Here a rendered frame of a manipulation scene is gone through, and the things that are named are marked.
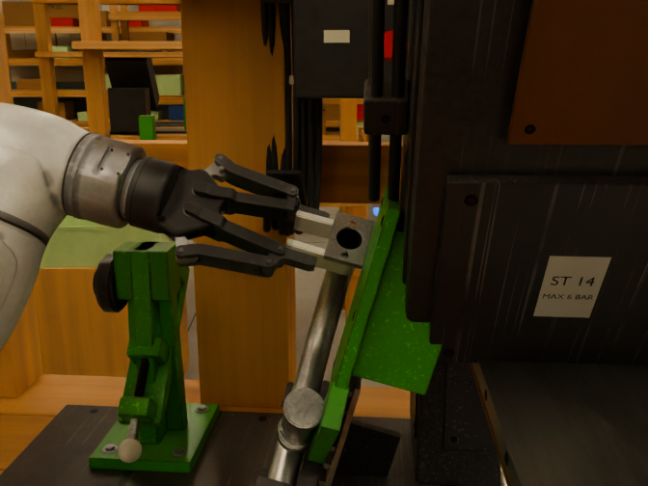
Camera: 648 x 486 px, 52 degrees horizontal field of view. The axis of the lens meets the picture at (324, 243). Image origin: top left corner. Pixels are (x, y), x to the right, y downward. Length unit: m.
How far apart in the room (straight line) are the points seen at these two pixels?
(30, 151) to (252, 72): 0.34
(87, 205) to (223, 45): 0.34
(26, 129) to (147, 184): 0.13
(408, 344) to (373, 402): 0.48
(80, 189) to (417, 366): 0.37
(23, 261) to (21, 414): 0.47
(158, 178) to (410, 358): 0.30
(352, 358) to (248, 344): 0.44
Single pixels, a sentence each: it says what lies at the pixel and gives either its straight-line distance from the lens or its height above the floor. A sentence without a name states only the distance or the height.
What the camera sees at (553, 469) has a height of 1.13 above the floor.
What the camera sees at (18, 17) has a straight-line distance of 11.42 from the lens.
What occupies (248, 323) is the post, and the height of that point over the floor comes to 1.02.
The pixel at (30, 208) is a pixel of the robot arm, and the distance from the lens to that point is 0.70.
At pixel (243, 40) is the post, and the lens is 0.93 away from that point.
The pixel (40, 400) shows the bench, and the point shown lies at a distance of 1.16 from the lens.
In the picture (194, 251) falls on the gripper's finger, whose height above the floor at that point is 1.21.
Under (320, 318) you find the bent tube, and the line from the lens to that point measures 0.76.
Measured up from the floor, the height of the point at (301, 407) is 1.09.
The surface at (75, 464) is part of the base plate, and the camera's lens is 0.94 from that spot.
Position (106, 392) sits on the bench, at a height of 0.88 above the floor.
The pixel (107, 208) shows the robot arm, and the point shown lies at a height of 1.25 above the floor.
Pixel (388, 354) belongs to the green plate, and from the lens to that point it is 0.60.
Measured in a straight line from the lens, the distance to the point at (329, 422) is 0.59.
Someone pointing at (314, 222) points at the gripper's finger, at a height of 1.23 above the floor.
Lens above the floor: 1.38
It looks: 14 degrees down
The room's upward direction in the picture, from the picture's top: straight up
